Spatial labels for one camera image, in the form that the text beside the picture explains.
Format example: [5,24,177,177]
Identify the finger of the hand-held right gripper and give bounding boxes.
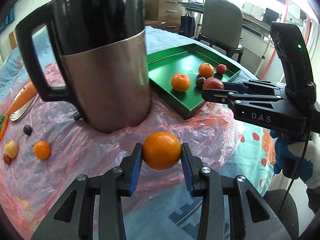
[222,80,287,94]
[202,89,288,104]

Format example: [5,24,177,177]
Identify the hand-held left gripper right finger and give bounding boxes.
[181,142,292,240]

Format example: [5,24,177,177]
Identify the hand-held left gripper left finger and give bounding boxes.
[31,143,143,240]

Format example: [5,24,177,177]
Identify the dark red apple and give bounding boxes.
[202,78,225,90]

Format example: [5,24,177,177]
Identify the orange tangerine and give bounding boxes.
[171,73,191,92]
[198,63,215,78]
[142,132,182,170]
[33,140,51,160]

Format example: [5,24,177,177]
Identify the green rectangular tray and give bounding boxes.
[147,43,242,120]

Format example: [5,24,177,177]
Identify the yellow pear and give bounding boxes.
[4,140,19,159]

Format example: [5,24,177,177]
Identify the person's right forearm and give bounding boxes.
[306,186,320,214]

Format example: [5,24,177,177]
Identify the person's right hand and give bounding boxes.
[270,129,320,189]

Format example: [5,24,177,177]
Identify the black monitor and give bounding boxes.
[262,7,280,25]

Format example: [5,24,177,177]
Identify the glass desk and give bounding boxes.
[177,0,275,40]

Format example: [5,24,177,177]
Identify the pink plastic sheet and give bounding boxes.
[0,62,240,230]

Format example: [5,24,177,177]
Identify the grey chair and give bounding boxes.
[196,0,244,63]

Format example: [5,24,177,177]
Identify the navy shopping bag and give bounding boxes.
[179,11,196,37]

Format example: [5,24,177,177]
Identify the stainless steel kettle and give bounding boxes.
[15,0,150,133]

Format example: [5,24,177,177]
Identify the black mesh office chair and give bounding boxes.
[264,189,299,240]

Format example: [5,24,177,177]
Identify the wooden drawer cabinet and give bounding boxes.
[144,0,187,33]

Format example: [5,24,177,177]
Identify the patterned white plate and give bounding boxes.
[9,86,39,122]

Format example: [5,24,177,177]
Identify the large orange carrot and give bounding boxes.
[6,82,38,117]

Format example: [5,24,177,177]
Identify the teal curtain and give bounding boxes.
[0,7,17,30]

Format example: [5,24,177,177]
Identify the black cable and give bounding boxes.
[279,82,315,214]

